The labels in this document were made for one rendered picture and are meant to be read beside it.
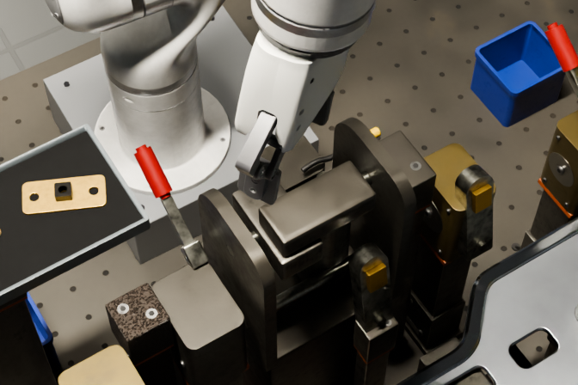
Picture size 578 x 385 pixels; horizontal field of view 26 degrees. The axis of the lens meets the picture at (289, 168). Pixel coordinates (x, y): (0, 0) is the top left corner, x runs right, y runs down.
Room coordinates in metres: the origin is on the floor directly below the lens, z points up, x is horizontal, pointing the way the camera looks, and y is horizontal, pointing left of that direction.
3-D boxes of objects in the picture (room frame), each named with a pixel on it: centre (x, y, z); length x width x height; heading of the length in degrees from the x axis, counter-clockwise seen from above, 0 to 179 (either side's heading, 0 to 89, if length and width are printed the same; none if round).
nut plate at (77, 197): (0.67, 0.23, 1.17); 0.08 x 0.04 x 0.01; 97
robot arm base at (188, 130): (1.00, 0.18, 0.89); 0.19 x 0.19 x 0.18
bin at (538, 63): (1.15, -0.34, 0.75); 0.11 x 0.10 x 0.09; 122
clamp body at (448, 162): (0.77, -0.18, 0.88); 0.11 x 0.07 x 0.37; 32
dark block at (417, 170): (0.74, -0.12, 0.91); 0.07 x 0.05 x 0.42; 32
